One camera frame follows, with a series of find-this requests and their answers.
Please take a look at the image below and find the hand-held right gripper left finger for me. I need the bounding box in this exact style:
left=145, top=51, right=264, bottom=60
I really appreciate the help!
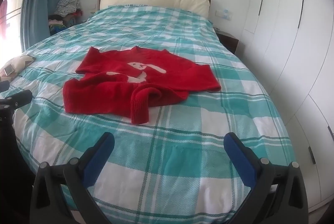
left=30, top=132, right=115, bottom=224

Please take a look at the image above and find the pile of colourful clothes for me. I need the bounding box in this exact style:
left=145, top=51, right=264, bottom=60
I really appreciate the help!
left=48, top=10, right=84, bottom=37

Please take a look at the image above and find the dark wooden nightstand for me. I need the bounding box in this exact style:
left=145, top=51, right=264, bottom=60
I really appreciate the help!
left=215, top=30, right=239, bottom=55

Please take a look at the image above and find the grey patterned cloth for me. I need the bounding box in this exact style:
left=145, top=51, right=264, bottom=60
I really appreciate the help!
left=56, top=0, right=80, bottom=16

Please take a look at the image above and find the red knit sweater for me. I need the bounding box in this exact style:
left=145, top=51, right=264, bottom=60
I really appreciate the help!
left=63, top=46, right=222, bottom=125

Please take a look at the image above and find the blue curtain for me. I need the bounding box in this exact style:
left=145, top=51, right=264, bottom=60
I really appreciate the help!
left=19, top=0, right=79, bottom=55

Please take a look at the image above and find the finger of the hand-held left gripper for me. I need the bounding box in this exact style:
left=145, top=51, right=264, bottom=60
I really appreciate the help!
left=0, top=90, right=33, bottom=110

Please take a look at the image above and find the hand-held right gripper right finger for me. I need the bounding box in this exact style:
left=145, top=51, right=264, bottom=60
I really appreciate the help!
left=224, top=132, right=310, bottom=224

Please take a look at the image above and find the teal plaid bedspread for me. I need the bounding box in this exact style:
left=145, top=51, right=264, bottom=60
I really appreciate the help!
left=0, top=4, right=299, bottom=224

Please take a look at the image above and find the white wardrobe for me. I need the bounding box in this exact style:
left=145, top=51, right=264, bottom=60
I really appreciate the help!
left=240, top=0, right=334, bottom=214

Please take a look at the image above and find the beige patterned pillow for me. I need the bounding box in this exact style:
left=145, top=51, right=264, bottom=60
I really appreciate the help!
left=0, top=55, right=36, bottom=81

